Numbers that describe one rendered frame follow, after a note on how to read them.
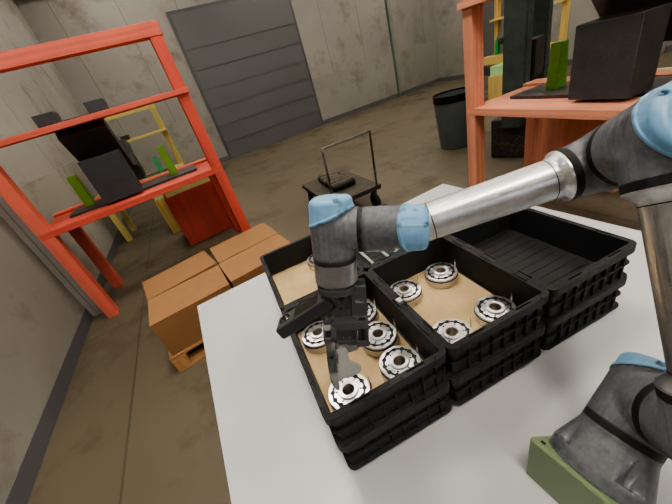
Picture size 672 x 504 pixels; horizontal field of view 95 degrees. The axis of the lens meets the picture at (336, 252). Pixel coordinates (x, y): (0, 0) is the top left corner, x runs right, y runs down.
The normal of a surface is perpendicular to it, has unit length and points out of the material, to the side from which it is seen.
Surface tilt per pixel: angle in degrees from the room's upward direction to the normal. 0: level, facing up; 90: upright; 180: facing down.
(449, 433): 0
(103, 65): 90
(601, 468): 24
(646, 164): 72
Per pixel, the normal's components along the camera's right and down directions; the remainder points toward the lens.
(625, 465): -0.25, -0.39
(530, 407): -0.25, -0.83
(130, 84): 0.45, 0.36
